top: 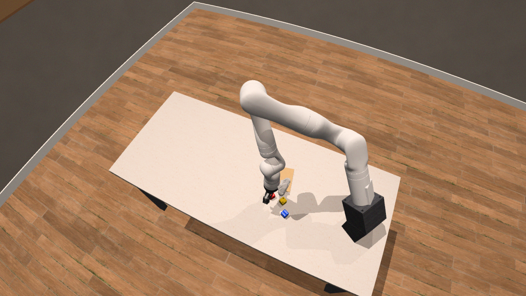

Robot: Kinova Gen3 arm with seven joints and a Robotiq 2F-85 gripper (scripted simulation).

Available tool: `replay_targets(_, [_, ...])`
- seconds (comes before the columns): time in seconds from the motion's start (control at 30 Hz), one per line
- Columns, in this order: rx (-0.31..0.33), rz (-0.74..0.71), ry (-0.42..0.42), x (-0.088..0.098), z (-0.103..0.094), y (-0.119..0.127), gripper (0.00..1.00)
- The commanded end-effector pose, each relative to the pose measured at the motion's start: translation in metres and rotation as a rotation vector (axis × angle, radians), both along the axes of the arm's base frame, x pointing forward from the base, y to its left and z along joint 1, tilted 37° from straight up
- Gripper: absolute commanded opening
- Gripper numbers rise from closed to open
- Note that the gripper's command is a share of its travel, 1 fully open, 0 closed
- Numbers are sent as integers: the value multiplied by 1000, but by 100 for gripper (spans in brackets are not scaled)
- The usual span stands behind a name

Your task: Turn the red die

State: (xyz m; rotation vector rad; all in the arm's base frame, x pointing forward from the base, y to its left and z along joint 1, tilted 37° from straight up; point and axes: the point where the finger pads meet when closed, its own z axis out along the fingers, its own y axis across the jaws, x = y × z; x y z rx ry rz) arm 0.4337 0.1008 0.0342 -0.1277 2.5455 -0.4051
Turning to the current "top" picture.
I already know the tan flat mat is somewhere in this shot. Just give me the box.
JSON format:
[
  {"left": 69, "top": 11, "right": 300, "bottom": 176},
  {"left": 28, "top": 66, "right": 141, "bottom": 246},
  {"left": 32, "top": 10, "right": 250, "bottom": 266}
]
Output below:
[{"left": 280, "top": 167, "right": 294, "bottom": 192}]

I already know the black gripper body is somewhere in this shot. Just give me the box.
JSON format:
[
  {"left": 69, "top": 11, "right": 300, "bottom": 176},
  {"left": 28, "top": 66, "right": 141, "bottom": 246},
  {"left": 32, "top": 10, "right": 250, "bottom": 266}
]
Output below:
[{"left": 264, "top": 186, "right": 278, "bottom": 195}]

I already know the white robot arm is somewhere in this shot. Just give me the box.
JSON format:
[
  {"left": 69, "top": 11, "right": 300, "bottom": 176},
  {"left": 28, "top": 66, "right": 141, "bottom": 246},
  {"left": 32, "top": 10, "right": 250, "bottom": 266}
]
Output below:
[{"left": 240, "top": 80, "right": 374, "bottom": 206}]

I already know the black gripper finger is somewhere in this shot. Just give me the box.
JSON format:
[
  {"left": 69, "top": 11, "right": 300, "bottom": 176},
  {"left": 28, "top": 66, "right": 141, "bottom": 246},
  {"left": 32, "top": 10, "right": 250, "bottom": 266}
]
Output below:
[{"left": 263, "top": 193, "right": 273, "bottom": 204}]

